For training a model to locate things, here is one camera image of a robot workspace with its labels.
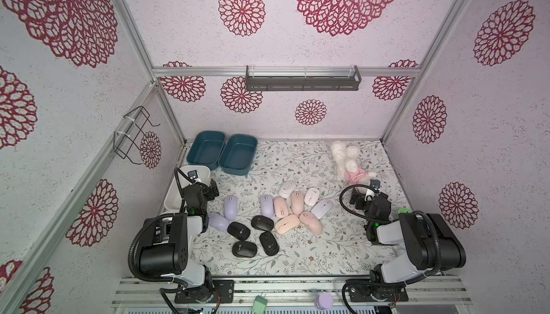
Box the teal storage box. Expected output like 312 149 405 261
219 134 258 176
186 131 226 171

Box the white mouse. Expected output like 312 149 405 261
311 199 334 219
305 187 320 207
279 181 296 199

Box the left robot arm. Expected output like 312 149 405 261
127 165 219 302

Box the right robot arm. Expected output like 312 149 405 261
339 185 466 289

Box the green round toy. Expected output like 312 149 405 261
397 207 413 215

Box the purple mouse lower left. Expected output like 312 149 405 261
208 212 231 232

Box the purple mouse upright left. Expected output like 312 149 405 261
223 195 239 221

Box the black mouse upper left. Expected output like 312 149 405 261
227 222 251 241

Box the black mouse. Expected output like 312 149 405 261
232 241 257 258
259 232 279 256
227 222 251 241
251 215 274 232

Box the white plush toy pink dress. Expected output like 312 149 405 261
330 141 378 185

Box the pink mouse lower right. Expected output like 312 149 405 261
299 211 323 236

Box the black mouse upper right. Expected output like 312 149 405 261
251 215 274 232

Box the purple mouse centre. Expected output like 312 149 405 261
260 195 275 218

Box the black mouse lower left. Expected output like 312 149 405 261
232 241 257 258

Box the black mouse lower right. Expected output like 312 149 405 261
259 232 279 256

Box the pink mouse lower left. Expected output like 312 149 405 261
274 214 301 235

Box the purple round cap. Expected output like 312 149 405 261
315 292 334 311

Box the green connector block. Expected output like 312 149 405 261
252 296 268 314

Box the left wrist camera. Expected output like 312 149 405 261
187 170 201 183

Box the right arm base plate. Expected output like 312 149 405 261
346 280 409 303

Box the black wire wall rack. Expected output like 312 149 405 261
113 106 162 168

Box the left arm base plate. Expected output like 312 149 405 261
175 279 235 305

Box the dark wall shelf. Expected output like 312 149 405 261
244 66 362 92

